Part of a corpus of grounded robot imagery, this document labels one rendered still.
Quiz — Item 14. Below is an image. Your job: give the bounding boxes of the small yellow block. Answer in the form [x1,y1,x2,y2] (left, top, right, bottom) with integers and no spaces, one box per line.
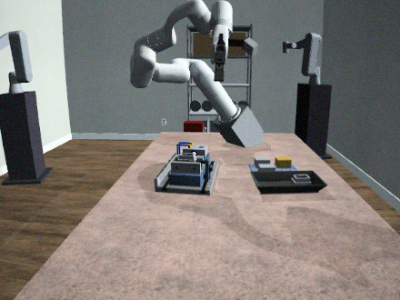
[275,156,292,168]

